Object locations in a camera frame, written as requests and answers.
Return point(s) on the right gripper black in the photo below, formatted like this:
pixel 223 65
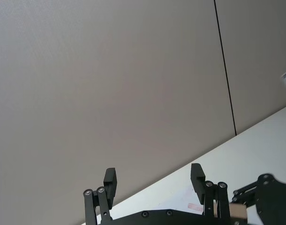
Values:
pixel 273 199

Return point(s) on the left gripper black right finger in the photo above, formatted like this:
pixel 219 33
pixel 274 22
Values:
pixel 197 181

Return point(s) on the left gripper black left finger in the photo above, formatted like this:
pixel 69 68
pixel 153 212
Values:
pixel 109 185

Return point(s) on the tan cardboard piece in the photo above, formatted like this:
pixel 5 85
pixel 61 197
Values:
pixel 238 211

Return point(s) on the white table cloth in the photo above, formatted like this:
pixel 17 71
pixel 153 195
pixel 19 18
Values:
pixel 250 152

